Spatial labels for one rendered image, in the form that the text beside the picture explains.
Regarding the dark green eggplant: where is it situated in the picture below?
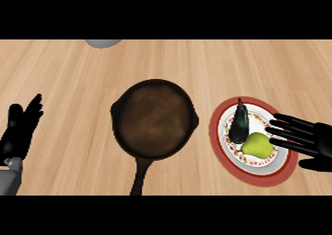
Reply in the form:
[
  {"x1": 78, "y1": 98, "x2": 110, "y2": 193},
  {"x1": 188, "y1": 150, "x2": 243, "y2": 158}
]
[{"x1": 227, "y1": 97, "x2": 250, "y2": 145}]

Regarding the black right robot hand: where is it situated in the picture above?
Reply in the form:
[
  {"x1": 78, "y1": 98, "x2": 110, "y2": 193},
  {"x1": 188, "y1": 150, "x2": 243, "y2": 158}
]
[{"x1": 263, "y1": 113, "x2": 332, "y2": 173}]

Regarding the white plate with red rim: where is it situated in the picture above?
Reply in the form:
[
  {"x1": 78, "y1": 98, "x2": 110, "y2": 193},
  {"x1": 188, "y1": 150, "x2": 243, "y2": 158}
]
[{"x1": 207, "y1": 95, "x2": 300, "y2": 188}]

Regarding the grey round object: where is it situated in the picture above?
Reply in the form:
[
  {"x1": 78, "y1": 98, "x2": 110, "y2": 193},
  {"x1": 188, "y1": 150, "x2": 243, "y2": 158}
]
[{"x1": 84, "y1": 39, "x2": 123, "y2": 49}]

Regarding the green pear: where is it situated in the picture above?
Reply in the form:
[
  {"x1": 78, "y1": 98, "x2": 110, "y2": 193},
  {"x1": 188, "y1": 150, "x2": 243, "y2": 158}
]
[{"x1": 240, "y1": 131, "x2": 275, "y2": 160}]

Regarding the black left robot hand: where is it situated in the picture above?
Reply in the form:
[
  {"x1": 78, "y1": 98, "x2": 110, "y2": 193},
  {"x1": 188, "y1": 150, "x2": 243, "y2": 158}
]
[{"x1": 0, "y1": 93, "x2": 44, "y2": 167}]

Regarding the dark brown cast iron pan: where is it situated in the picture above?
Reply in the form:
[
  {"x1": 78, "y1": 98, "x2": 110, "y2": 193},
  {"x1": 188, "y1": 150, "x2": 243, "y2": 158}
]
[{"x1": 109, "y1": 78, "x2": 200, "y2": 196}]

